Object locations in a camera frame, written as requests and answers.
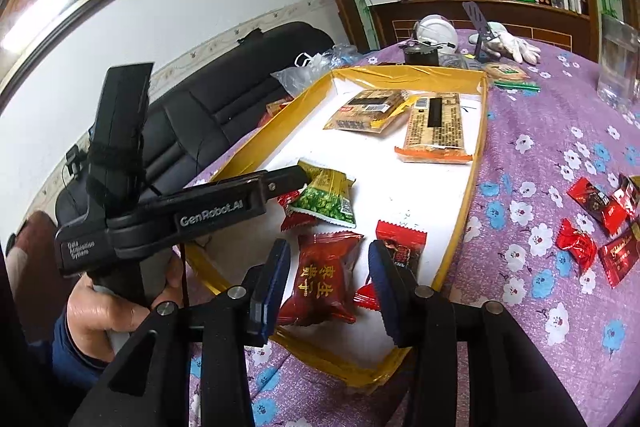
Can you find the yellow-edged cardboard box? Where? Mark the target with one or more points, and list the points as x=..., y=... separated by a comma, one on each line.
x=400, y=187

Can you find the dark red candy packet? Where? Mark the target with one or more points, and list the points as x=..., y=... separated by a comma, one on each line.
x=627, y=197
x=592, y=202

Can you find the small black device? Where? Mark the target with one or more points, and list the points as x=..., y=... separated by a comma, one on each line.
x=75, y=162

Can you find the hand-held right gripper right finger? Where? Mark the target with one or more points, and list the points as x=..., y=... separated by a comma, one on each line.
x=387, y=297

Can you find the white round container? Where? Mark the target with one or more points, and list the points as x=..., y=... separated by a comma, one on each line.
x=435, y=32

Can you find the person's left forearm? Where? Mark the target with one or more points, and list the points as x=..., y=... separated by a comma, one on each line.
x=67, y=357

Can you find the person's left hand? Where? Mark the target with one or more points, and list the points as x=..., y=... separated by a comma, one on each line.
x=95, y=317

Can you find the wooden counter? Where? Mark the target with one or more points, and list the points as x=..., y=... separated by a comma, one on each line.
x=540, y=22

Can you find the red twist candy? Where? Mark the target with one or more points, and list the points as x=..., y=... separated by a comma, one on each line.
x=577, y=247

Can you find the black sofa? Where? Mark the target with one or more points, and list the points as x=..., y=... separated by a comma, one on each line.
x=200, y=117

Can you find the black phone stand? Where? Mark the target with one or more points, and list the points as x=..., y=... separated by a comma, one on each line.
x=475, y=19

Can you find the white face mask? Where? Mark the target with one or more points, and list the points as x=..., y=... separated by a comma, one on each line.
x=302, y=57

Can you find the white work glove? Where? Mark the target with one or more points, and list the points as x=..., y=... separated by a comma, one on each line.
x=515, y=44

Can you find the orange-edged cracker packet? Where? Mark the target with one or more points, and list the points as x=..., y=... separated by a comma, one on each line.
x=435, y=127

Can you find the yellow-edged cracker packet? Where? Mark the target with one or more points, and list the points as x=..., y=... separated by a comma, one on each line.
x=365, y=112

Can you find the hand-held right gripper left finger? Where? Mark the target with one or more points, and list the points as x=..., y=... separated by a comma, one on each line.
x=272, y=287

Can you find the black round device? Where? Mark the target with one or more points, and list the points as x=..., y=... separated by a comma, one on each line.
x=420, y=56

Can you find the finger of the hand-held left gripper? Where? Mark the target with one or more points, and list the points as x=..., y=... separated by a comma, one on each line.
x=287, y=182

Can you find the clear plastic bag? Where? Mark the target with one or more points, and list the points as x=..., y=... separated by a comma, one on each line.
x=305, y=79

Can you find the clear glass mug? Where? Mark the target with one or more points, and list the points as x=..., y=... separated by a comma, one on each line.
x=617, y=62

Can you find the green striped biscuit packet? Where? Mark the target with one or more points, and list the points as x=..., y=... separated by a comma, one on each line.
x=505, y=72

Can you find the red and black snack packet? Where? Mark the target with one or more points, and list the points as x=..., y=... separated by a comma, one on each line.
x=407, y=247

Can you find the large red date packet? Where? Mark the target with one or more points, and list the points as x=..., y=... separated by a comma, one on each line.
x=320, y=277

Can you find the green pea snack packet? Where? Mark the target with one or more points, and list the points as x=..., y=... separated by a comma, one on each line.
x=325, y=202

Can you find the red white-label snack packet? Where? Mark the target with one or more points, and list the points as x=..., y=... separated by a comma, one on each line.
x=295, y=219

